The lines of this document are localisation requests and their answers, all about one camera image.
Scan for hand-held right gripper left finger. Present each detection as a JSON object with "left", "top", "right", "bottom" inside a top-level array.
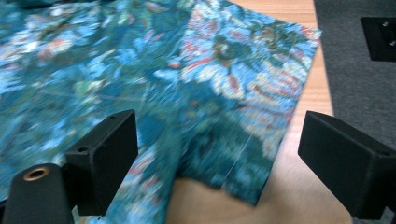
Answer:
[{"left": 64, "top": 108, "right": 140, "bottom": 217}]

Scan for teal floral shorts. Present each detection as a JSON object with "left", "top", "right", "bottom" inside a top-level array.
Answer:
[{"left": 0, "top": 0, "right": 323, "bottom": 224}]

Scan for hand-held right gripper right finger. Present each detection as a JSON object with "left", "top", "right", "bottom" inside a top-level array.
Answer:
[{"left": 297, "top": 110, "right": 396, "bottom": 220}]

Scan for black stand base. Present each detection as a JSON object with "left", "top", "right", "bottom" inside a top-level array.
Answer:
[{"left": 360, "top": 16, "right": 396, "bottom": 63}]

